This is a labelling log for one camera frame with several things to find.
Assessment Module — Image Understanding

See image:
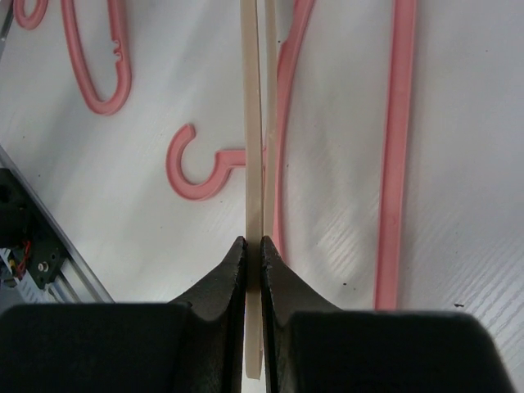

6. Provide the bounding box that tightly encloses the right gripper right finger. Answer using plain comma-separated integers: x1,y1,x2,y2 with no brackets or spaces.
261,237,514,392

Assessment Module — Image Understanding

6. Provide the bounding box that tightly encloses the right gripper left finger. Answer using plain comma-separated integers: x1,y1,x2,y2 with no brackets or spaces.
1,237,246,392

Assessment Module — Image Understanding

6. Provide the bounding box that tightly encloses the pink hanger pile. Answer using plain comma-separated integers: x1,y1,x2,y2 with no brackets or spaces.
165,1,417,310
2,1,132,118

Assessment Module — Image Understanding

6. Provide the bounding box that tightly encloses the beige hanger pile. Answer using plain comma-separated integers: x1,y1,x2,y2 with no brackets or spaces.
240,1,278,379

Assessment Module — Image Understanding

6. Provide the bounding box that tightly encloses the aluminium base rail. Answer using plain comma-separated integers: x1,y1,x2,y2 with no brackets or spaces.
1,150,114,304

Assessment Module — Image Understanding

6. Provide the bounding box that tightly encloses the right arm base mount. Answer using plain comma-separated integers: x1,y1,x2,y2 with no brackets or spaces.
1,168,69,290

